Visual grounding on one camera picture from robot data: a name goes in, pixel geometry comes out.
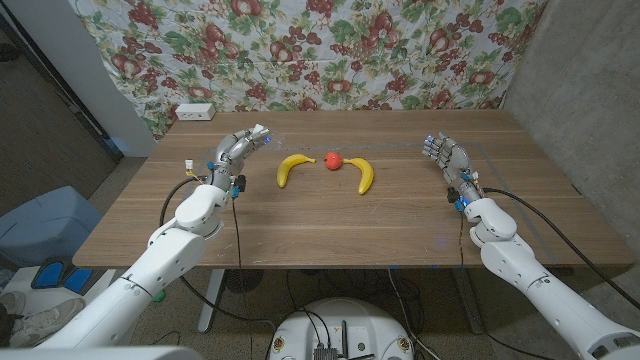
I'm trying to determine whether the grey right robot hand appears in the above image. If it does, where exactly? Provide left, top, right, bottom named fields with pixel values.
left=422, top=132, right=474, bottom=185

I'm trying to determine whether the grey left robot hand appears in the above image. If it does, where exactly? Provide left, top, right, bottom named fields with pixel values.
left=212, top=129, right=271, bottom=175

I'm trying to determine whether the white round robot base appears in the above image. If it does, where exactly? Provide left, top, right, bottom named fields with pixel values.
left=269, top=298, right=415, bottom=360

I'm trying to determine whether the red apple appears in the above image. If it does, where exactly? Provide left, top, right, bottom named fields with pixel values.
left=323, top=151, right=345, bottom=172

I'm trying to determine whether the white power outlet box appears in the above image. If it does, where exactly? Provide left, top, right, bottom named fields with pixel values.
left=174, top=103, right=217, bottom=122

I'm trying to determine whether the yellow banana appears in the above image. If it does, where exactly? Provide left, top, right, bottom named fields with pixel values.
left=343, top=157, right=375, bottom=196
left=276, top=153, right=317, bottom=189

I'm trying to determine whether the floral fruit print backdrop cloth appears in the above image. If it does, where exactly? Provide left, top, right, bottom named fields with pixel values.
left=69, top=0, right=549, bottom=141

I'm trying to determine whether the round black floor disc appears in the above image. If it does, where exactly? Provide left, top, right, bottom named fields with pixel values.
left=223, top=268, right=265, bottom=294

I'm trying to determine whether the grey table leg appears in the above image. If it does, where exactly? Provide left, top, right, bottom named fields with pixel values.
left=452, top=267, right=487, bottom=335
left=197, top=269, right=226, bottom=335

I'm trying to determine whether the grey-blue plastic bin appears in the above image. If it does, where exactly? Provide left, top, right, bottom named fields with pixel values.
left=0, top=185, right=104, bottom=269

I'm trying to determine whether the blue foot pedal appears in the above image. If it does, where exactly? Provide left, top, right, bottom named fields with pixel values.
left=30, top=257, right=66, bottom=290
left=62, top=267, right=95, bottom=295

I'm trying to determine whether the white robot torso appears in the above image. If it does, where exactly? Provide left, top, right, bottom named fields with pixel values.
left=0, top=345, right=204, bottom=360

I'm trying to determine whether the white sneaker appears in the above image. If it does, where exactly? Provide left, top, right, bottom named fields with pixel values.
left=0, top=291, right=26, bottom=317
left=9, top=297, right=86, bottom=349

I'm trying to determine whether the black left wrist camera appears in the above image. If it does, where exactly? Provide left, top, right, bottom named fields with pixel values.
left=230, top=174, right=248, bottom=200

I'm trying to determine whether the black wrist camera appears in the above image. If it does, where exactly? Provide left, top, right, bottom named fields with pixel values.
left=447, top=187, right=466, bottom=214
left=230, top=174, right=248, bottom=200

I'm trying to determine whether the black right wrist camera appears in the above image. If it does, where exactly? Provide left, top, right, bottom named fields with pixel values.
left=447, top=187, right=466, bottom=214

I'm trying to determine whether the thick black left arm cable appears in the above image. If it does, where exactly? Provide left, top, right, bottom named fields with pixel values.
left=159, top=175, right=277, bottom=327

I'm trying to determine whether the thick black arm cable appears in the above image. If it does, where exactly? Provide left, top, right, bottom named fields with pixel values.
left=159, top=175, right=277, bottom=327
left=482, top=187, right=640, bottom=312

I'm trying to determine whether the thin black left wrist cable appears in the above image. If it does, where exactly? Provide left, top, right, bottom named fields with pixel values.
left=230, top=197, right=256, bottom=360

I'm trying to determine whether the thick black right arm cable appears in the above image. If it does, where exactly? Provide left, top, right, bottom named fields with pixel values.
left=482, top=187, right=640, bottom=312

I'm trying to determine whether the grey floor cable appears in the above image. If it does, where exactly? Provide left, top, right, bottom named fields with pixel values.
left=387, top=267, right=444, bottom=360

